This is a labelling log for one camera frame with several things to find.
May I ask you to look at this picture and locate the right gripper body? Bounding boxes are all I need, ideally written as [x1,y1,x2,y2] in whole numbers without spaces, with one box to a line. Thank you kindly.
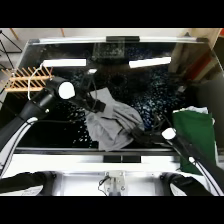
[132,128,161,146]

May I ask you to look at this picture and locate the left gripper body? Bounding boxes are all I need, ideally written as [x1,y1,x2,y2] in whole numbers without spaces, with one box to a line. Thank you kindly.
[83,94,107,114]

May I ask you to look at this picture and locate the grey T-shirt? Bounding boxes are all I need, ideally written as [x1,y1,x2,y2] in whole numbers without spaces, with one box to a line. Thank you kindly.
[84,87,146,152]

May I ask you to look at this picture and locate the green garment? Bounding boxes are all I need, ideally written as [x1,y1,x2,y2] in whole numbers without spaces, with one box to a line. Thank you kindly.
[172,109,218,176]

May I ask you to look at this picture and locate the white garment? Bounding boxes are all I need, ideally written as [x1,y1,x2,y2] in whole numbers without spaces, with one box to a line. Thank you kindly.
[181,105,216,125]

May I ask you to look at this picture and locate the wooden rack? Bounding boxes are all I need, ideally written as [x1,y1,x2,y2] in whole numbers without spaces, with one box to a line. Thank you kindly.
[0,65,55,93]

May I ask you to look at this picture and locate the black tripod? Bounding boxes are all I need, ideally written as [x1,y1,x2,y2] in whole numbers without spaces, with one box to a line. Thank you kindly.
[0,29,23,69]

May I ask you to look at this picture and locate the silver frame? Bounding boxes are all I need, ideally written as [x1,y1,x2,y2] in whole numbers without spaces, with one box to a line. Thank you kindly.
[13,36,214,197]

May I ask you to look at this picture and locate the black cable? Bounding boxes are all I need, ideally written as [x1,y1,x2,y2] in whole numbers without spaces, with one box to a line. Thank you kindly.
[97,175,111,197]

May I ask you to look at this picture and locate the white cable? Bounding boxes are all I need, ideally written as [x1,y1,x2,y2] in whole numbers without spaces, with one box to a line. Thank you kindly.
[27,63,46,101]

